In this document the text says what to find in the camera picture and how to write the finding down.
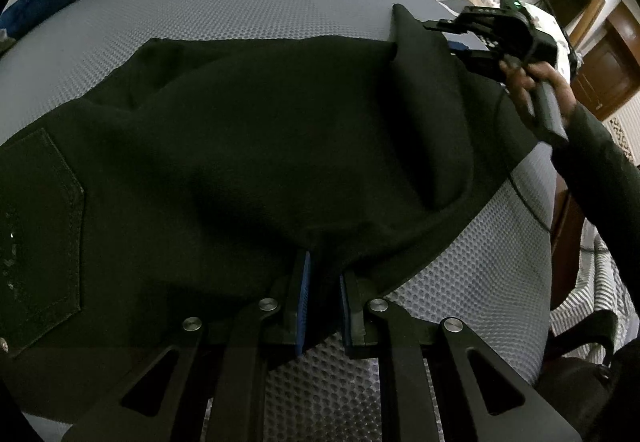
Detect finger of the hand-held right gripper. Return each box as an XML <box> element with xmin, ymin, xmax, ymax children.
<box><xmin>450</xmin><ymin>47</ymin><xmax>508</xmax><ymax>84</ymax></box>
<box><xmin>421</xmin><ymin>17</ymin><xmax>471</xmax><ymax>37</ymax></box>

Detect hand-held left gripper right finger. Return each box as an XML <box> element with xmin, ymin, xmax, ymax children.
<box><xmin>339</xmin><ymin>269</ymin><xmax>583</xmax><ymax>442</ymax></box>

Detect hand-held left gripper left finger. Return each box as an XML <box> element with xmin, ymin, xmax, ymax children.
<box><xmin>62</xmin><ymin>249</ymin><xmax>316</xmax><ymax>442</ymax></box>

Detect black pants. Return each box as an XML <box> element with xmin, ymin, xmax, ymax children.
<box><xmin>0</xmin><ymin>3</ymin><xmax>542</xmax><ymax>423</ymax></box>

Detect person's right hand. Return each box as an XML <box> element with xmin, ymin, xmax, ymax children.
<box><xmin>499</xmin><ymin>59</ymin><xmax>577</xmax><ymax>124</ymax></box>

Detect wooden cabinet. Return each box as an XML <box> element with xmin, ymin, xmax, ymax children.
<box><xmin>537</xmin><ymin>0</ymin><xmax>640</xmax><ymax>120</ymax></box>

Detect grey mesh mattress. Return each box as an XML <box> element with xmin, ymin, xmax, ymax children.
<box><xmin>0</xmin><ymin>0</ymin><xmax>560</xmax><ymax>442</ymax></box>

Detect striped cloth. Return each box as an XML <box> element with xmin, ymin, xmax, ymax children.
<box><xmin>550</xmin><ymin>222</ymin><xmax>637</xmax><ymax>359</ymax></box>

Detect black bag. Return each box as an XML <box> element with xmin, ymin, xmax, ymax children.
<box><xmin>536</xmin><ymin>309</ymin><xmax>640</xmax><ymax>442</ymax></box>

